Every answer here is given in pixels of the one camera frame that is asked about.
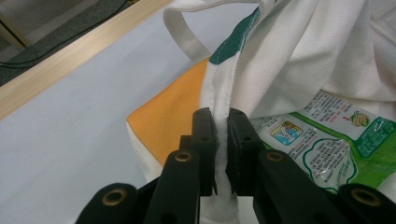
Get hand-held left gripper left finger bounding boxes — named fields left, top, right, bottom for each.
left=179, top=106, right=219, bottom=198

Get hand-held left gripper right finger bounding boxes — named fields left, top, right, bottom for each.
left=225, top=107, right=266, bottom=198

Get green snack packet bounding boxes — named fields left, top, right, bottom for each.
left=249, top=89, right=396, bottom=194

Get white tote bag coloured patches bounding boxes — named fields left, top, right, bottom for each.
left=125, top=0, right=396, bottom=224

